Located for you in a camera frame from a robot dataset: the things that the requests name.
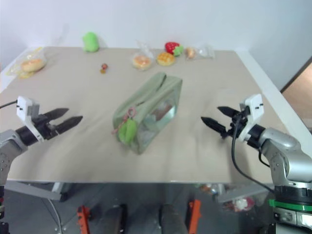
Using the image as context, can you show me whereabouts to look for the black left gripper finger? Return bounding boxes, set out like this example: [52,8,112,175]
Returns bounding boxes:
[56,116,84,135]
[45,107,70,122]

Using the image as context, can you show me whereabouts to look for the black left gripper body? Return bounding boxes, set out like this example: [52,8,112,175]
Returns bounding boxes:
[32,113,60,141]

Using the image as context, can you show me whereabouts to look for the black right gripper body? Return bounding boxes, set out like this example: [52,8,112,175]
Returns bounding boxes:
[220,107,250,140]

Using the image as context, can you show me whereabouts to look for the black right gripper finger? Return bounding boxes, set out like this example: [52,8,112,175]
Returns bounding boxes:
[200,117,227,134]
[217,106,238,118]

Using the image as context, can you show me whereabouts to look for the green zipper pouch bag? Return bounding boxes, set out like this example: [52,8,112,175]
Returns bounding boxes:
[112,71,183,156]

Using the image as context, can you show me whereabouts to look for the beige tablecloth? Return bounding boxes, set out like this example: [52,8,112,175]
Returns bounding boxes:
[0,46,291,184]

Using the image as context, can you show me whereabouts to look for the white table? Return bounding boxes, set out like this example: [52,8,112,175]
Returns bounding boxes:
[0,46,312,203]

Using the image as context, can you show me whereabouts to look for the bagged bread in yellow wrapper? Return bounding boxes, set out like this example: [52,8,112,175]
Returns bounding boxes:
[5,47,47,79]

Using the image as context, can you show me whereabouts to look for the small bread in clear bag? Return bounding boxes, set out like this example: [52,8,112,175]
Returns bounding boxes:
[184,46,198,60]

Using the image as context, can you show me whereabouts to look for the brown wooden door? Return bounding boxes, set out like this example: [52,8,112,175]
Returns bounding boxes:
[280,57,312,128]

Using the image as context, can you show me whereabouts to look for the green plush toy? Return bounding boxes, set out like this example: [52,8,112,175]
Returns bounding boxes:
[81,31,100,53]

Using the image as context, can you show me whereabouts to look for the colourful items under table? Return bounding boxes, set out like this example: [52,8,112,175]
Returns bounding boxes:
[199,183,254,213]

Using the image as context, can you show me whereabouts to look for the yellow waffle bread toy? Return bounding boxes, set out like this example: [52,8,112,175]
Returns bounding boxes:
[156,51,176,67]

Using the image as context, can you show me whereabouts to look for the red strawberry plush toy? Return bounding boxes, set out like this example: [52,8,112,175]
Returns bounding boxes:
[164,41,184,57]

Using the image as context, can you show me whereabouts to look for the orange clamp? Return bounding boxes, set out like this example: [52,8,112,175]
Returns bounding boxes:
[188,199,202,234]
[76,205,90,234]

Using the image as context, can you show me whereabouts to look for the round bun in clear bag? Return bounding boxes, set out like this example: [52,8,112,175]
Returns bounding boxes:
[132,40,155,72]

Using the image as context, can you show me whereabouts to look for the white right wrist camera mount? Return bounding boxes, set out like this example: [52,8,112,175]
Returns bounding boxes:
[239,93,265,142]

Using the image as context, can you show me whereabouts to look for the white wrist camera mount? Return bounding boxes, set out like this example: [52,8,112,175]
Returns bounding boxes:
[16,96,45,142]
[239,93,265,142]

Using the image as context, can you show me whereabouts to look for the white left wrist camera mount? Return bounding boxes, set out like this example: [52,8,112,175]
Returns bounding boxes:
[16,96,45,142]

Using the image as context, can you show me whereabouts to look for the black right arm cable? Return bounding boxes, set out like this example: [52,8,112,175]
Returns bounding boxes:
[231,116,275,194]

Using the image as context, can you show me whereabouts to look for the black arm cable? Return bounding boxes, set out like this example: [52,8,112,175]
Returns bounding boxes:
[0,100,19,109]
[231,116,275,194]

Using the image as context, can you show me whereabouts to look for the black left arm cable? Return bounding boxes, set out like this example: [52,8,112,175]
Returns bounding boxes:
[0,100,19,109]

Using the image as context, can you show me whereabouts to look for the pink zipper pull cord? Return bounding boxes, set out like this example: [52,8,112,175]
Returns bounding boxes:
[111,106,137,135]

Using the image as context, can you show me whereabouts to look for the white floor cable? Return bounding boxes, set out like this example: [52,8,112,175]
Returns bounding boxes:
[40,198,62,234]

